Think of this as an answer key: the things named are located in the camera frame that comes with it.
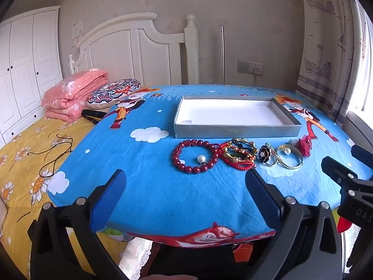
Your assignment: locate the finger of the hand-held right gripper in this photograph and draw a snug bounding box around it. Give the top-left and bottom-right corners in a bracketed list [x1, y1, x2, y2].
[350, 144, 373, 167]
[321, 156, 373, 195]

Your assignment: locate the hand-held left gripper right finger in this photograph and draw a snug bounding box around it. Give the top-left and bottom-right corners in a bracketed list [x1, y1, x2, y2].
[245, 168, 344, 280]

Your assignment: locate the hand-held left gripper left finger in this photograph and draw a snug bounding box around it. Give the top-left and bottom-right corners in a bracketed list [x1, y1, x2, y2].
[28, 168, 137, 280]

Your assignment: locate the silver ring bangle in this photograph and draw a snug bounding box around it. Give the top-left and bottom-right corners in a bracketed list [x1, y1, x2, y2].
[260, 142, 282, 168]

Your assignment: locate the red cord bracelet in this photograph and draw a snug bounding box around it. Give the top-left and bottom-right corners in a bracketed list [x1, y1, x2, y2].
[214, 141, 257, 171]

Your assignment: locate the red flower ornament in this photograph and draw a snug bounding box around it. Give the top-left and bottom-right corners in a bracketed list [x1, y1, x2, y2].
[290, 136, 314, 157]

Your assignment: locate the gold bangle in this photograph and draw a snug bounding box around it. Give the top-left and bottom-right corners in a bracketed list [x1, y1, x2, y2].
[275, 143, 305, 170]

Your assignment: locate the green pendant with black cord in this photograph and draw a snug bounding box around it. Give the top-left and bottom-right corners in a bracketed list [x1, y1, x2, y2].
[224, 138, 252, 159]

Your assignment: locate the gold bamboo bracelet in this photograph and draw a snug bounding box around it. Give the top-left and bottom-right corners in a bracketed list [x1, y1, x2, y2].
[224, 139, 259, 161]

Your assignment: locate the grey shallow cardboard box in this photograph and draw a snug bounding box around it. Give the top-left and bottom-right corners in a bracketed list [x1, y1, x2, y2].
[174, 94, 302, 139]

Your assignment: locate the white window sill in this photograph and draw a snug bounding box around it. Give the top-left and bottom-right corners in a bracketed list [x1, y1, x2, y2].
[341, 113, 373, 152]

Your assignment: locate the blue cartoon printed cloth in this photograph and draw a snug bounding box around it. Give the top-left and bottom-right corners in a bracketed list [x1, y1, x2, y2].
[47, 84, 373, 248]

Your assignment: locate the white lace cloth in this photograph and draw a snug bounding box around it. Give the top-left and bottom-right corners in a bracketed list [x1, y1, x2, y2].
[118, 236, 155, 280]

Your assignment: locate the yellow floral bedsheet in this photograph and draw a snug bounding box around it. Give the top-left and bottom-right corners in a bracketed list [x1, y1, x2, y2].
[0, 113, 129, 280]

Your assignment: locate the patterned round cushion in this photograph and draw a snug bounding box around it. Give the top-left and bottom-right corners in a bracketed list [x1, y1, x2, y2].
[86, 78, 141, 106]

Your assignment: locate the folded pink floral quilt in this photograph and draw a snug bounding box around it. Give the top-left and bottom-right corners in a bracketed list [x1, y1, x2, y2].
[41, 68, 109, 122]

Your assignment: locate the ship printed curtain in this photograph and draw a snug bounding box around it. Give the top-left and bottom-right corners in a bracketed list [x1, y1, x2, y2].
[294, 0, 373, 123]

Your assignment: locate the metal pole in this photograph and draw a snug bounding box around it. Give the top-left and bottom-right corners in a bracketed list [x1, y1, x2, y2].
[219, 26, 226, 85]

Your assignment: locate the white wooden headboard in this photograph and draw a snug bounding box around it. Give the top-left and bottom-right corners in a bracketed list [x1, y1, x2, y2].
[68, 13, 199, 88]

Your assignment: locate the white wardrobe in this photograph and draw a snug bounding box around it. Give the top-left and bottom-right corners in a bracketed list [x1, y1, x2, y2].
[0, 6, 63, 150]

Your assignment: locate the black flower ring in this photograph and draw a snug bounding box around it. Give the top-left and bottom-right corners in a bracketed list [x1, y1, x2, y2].
[258, 143, 278, 164]

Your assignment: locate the red bead bracelet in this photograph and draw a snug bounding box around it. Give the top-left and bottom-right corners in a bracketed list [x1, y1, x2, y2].
[171, 139, 220, 175]

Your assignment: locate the black cord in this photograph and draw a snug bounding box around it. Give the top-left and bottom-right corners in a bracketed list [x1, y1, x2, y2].
[16, 133, 74, 179]

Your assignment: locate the white plug with cable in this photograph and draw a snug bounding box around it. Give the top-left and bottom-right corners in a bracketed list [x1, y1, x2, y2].
[252, 67, 263, 86]

